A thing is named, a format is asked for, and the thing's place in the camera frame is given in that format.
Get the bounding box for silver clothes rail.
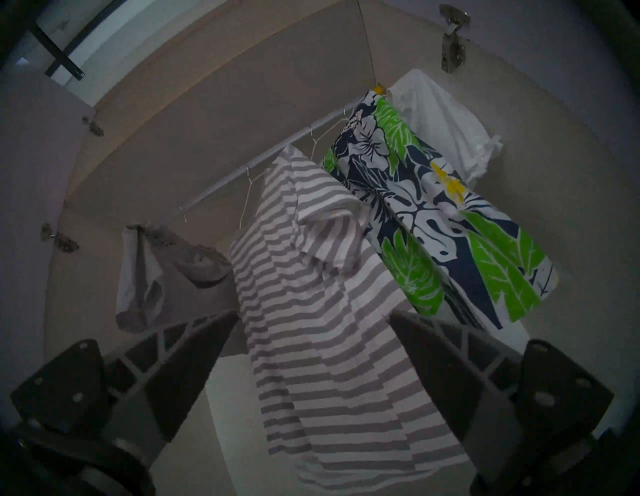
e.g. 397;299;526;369
170;97;368;218

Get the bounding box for white wire clothes hanger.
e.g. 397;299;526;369
238;167;273;232
308;116;352;162

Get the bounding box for plain grey shirt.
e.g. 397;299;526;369
116;224;247;358

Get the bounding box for plain white shirt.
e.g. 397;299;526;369
386;68;503;188

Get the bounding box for grey white striped shirt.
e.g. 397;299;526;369
230;145;471;493

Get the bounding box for tropical leaf print shorts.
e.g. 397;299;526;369
322;87;558;331

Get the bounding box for lilac wardrobe door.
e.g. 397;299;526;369
385;0;640;166
0;65;96;401

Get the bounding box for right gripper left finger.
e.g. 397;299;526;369
10;310;241;466

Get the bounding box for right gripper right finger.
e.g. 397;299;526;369
387;310;615;488

